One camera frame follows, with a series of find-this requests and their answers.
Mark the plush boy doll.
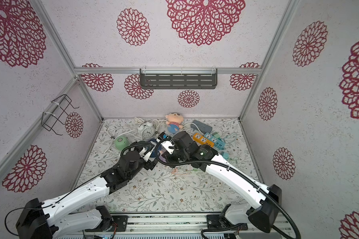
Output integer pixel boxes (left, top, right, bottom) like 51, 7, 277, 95
166, 113, 184, 134

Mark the black wire wall rack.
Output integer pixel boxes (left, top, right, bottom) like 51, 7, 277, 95
40, 94, 79, 136

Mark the light green cordless grinder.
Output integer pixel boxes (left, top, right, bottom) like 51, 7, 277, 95
114, 135, 130, 151

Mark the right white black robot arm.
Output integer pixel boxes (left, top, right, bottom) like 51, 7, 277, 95
155, 131, 301, 239

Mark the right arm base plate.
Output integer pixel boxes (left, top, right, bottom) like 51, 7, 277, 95
206, 214, 248, 231

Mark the white alarm clock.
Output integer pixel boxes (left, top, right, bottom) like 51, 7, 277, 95
137, 121, 155, 139

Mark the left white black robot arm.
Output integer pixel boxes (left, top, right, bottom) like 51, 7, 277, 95
14, 141, 156, 239

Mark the orange power strip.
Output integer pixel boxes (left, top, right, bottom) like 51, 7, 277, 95
192, 133, 214, 147

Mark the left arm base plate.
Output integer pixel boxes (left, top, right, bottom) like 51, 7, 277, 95
85, 216, 128, 233

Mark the white power cord bundle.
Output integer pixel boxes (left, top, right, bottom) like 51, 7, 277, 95
103, 117, 195, 153

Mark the teal usb charger block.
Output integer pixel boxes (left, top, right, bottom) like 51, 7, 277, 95
220, 151, 229, 160

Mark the grey wall shelf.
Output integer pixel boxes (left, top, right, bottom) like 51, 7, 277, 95
139, 68, 218, 90

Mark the teal power strip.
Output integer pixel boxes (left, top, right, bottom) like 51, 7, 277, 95
204, 133, 225, 149

